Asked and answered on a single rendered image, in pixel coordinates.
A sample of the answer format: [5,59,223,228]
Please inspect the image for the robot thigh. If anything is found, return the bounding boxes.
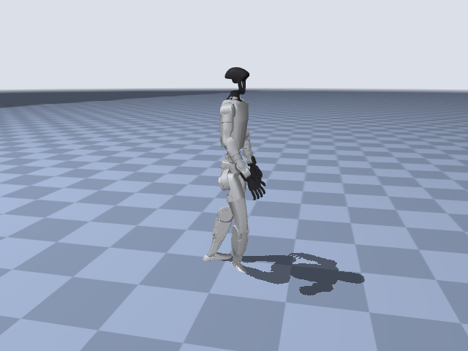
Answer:
[218,169,249,238]
[217,175,247,222]

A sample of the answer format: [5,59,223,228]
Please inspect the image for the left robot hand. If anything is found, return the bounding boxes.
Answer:
[247,156,263,180]

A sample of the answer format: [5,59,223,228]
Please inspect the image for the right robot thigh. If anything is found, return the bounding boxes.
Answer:
[218,169,249,238]

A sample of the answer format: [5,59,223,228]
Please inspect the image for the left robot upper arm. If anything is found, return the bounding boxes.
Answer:
[246,102,249,137]

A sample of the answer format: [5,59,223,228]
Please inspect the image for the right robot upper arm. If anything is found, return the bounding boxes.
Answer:
[220,103,237,149]

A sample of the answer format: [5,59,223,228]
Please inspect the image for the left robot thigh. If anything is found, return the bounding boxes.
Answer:
[217,175,247,222]

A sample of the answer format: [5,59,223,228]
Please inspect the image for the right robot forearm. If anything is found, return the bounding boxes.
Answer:
[226,137,251,178]

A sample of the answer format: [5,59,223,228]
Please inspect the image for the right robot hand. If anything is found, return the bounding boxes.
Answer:
[240,171,265,200]

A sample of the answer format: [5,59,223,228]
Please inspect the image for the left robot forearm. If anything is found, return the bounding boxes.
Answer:
[242,136,254,164]

